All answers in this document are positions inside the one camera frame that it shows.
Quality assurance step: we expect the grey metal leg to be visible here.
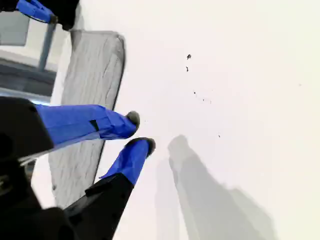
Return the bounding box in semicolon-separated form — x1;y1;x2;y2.
38;23;56;73

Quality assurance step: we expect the grey background panel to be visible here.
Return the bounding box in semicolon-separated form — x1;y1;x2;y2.
0;11;30;47

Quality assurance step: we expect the dark grey shelf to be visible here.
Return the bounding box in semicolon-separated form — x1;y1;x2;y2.
0;57;58;98

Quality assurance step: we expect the grey striped towel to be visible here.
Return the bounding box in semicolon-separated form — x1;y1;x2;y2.
48;29;126;210

